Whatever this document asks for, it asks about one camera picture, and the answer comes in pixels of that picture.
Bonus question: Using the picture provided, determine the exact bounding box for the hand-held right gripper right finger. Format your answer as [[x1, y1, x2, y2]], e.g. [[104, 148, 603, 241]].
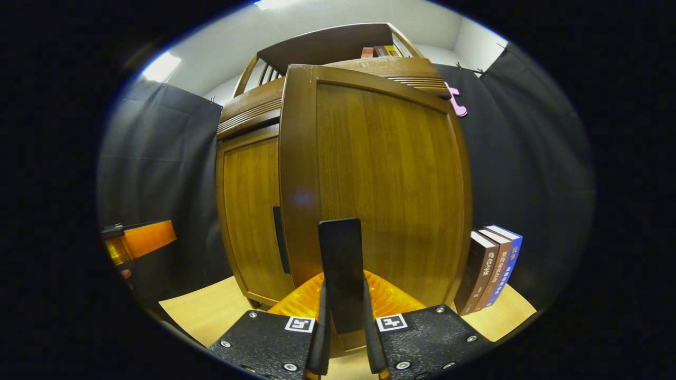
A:
[[362, 270, 494, 380]]

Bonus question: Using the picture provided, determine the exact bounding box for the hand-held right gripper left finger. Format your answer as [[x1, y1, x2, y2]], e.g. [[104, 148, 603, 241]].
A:
[[209, 272, 332, 380]]

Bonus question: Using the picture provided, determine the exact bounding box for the wooden cabinet door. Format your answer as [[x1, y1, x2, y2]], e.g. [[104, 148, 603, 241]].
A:
[[278, 63, 473, 353], [217, 124, 296, 307]]

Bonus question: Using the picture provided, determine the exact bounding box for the wooden double-door shoe cabinet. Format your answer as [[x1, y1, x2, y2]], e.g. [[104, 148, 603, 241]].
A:
[[215, 22, 452, 309]]

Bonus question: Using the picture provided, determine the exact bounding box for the wooden grooved cabinet drawer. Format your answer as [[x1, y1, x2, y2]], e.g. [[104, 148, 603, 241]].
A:
[[217, 57, 452, 140]]

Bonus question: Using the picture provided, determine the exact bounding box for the dark brown thick book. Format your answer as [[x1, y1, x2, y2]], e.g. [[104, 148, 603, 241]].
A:
[[454, 231, 500, 316]]

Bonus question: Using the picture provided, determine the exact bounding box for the black backdrop cloth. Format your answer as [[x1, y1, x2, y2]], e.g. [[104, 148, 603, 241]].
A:
[[97, 45, 597, 312]]

